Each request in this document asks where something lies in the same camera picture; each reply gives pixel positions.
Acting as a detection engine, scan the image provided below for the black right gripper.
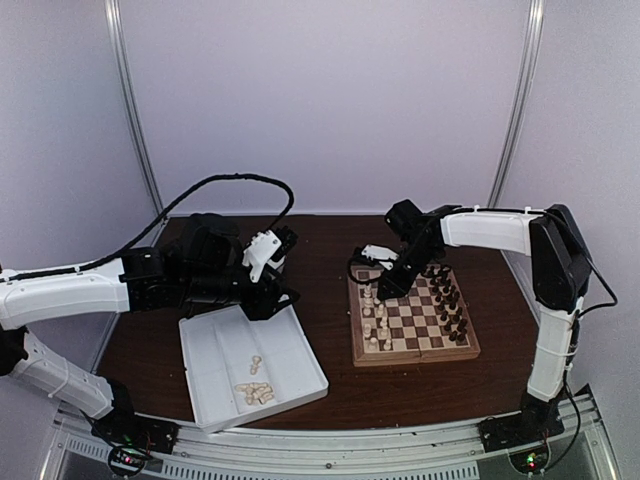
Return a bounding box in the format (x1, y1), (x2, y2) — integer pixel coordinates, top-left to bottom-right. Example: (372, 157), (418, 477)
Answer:
(378, 241), (441, 300)

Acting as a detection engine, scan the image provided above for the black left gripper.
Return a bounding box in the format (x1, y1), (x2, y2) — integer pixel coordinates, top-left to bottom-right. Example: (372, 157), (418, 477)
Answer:
(183, 252), (300, 321)

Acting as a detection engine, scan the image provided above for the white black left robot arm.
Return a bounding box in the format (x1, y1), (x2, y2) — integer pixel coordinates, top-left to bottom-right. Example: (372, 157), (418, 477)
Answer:
(1, 214), (299, 444)

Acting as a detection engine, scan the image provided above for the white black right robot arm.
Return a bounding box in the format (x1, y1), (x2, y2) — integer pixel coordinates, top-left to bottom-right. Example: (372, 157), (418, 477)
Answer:
(362, 200), (593, 442)

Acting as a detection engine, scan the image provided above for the wooden chess board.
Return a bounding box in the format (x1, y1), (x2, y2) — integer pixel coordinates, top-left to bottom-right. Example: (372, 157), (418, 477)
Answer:
(348, 266), (481, 367)

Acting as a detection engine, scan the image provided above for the row of dark chess pieces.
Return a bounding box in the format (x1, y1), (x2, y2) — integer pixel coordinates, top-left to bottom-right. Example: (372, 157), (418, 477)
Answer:
(423, 264), (469, 347)

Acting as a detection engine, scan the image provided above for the pile of white chess pieces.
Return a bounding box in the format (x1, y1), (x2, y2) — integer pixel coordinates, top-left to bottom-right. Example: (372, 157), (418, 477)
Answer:
(234, 382), (275, 405)

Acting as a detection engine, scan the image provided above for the white piece in tray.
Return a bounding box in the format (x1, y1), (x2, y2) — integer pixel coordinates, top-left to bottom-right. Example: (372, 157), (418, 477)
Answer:
(249, 355), (262, 376)

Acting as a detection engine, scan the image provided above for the white compartment tray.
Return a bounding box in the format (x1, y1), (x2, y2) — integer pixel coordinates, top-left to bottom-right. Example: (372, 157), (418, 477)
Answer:
(179, 306), (329, 434)

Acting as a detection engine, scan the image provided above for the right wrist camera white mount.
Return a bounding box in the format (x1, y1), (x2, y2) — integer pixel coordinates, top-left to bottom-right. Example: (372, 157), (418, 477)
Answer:
(351, 244), (399, 270)

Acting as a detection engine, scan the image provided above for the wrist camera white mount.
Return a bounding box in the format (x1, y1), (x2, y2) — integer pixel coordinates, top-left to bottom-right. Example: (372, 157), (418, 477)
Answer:
(351, 244), (399, 270)
(242, 226), (299, 283)

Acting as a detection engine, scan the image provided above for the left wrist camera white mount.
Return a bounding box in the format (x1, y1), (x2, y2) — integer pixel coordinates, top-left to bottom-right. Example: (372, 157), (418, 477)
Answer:
(242, 226), (299, 283)

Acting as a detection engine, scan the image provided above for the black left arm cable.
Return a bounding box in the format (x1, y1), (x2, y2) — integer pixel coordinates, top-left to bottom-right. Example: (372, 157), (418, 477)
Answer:
(0, 172), (296, 281)

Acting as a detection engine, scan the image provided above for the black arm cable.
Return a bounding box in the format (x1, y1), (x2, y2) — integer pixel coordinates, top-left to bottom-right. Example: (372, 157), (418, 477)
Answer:
(544, 209), (619, 441)
(0, 172), (296, 281)

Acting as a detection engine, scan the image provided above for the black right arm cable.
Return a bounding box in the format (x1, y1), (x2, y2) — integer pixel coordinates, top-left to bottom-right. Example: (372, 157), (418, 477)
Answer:
(544, 209), (619, 441)

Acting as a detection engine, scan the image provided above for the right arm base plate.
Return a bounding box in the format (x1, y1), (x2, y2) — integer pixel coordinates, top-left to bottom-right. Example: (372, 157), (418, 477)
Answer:
(477, 412), (565, 453)

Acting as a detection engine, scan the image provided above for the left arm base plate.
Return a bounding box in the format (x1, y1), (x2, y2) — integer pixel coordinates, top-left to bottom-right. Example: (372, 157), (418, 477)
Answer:
(89, 415), (179, 454)

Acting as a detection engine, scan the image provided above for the right aluminium corner post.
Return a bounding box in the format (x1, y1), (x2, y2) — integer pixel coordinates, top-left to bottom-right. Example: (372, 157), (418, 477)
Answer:
(487, 0), (546, 209)

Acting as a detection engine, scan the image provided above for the aluminium corner post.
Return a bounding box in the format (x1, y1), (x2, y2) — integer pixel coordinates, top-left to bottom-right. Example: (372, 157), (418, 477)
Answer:
(487, 0), (546, 209)
(104, 0), (164, 214)

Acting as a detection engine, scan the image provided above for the aluminium front frame rail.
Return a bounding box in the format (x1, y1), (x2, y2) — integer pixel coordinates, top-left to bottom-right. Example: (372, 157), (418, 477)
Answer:
(39, 384), (616, 480)

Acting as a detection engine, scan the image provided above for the left aluminium corner post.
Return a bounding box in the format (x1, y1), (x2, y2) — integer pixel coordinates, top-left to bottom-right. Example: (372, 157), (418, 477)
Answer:
(104, 0), (164, 214)

